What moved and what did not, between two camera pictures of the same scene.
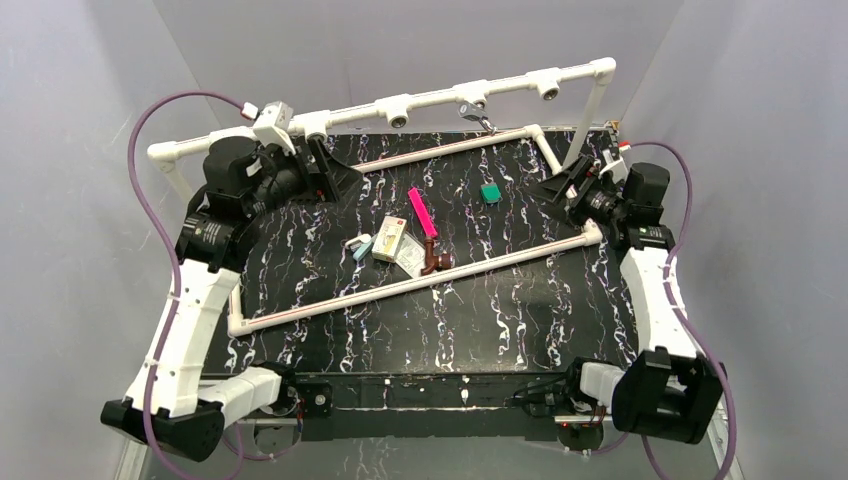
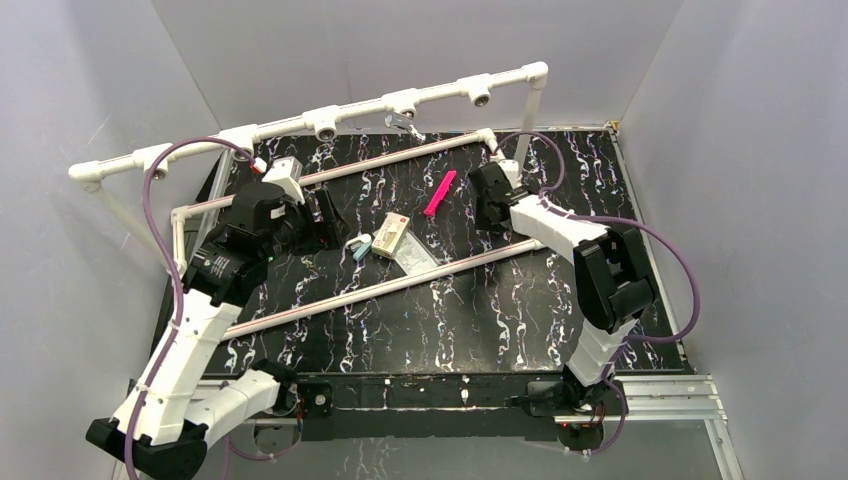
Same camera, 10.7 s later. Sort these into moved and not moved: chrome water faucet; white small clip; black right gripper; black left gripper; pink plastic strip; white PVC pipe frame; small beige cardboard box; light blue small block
Moved: pink plastic strip; black left gripper; white PVC pipe frame; black right gripper; chrome water faucet
Not moved: small beige cardboard box; light blue small block; white small clip
